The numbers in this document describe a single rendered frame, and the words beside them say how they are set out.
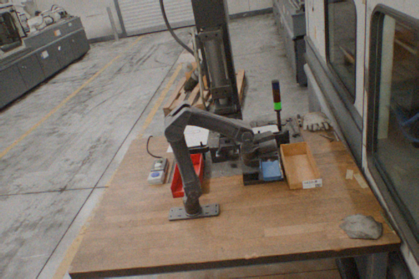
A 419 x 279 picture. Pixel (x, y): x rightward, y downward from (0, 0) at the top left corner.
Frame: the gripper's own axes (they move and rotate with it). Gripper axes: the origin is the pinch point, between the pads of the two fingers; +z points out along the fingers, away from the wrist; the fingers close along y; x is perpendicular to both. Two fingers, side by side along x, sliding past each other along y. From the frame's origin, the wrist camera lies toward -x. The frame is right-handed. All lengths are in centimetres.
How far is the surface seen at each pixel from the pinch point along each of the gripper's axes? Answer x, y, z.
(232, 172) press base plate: 8.5, 6.3, 13.0
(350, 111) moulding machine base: -52, 37, 20
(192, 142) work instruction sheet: 30, 36, 30
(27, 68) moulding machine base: 425, 436, 319
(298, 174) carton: -19.6, 0.2, 8.2
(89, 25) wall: 453, 818, 525
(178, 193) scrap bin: 31.3, -5.1, 4.4
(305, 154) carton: -25.2, 12.8, 15.2
